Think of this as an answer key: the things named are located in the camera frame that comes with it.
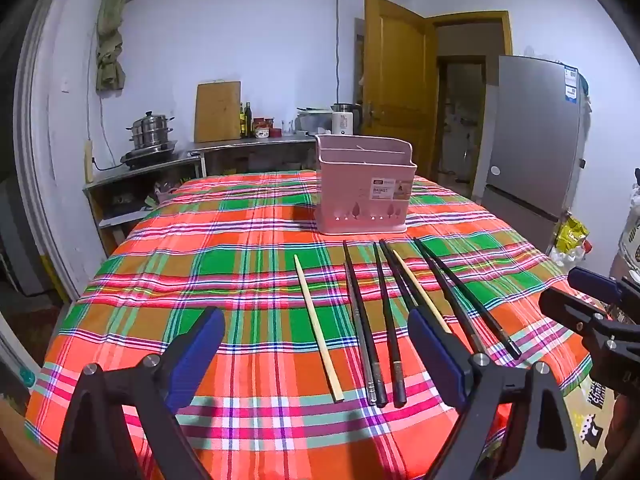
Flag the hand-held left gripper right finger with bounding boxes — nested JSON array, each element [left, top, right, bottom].
[[407, 308, 584, 480]]

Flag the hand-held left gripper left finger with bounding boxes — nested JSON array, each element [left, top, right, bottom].
[[54, 306, 227, 480]]

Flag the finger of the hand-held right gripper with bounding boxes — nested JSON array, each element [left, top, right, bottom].
[[538, 287, 608, 342], [568, 267, 632, 306]]

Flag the black chopstick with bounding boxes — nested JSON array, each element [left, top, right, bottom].
[[372, 242, 408, 409], [342, 241, 390, 409], [420, 246, 522, 360], [412, 237, 489, 357], [378, 238, 420, 313]]

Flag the wooden chopstick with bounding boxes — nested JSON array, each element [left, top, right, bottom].
[[391, 249, 454, 335], [293, 254, 345, 403]]

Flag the pink plastic utensil basket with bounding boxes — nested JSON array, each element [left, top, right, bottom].
[[314, 134, 417, 236]]

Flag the yellow bag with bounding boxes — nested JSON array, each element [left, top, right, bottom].
[[554, 214, 591, 257]]

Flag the plaid tablecloth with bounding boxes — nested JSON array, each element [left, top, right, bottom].
[[24, 170, 608, 480]]

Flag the silver refrigerator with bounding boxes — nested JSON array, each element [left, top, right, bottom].
[[472, 53, 589, 257]]

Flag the steel shelf stand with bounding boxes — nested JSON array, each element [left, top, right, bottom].
[[82, 152, 207, 257]]

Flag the black induction stove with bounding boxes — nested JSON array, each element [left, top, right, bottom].
[[119, 140, 180, 169]]

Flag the steel counter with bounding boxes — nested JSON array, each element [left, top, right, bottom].
[[187, 132, 322, 179]]

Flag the steel steamer pot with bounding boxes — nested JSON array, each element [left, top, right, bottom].
[[127, 111, 176, 150]]

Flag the wooden cutting board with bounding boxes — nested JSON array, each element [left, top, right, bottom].
[[193, 80, 242, 144]]

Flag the white electric kettle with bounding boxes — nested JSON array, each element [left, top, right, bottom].
[[330, 102, 364, 137]]

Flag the wooden door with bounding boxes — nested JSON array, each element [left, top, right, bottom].
[[362, 0, 440, 182]]

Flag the green curtain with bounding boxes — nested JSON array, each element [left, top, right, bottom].
[[94, 0, 136, 94]]

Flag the white door frame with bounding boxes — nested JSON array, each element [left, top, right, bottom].
[[14, 0, 103, 307]]

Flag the brown door frame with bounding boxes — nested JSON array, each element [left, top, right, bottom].
[[425, 10, 514, 198]]

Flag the black wall cable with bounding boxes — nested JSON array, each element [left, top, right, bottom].
[[334, 0, 343, 106]]

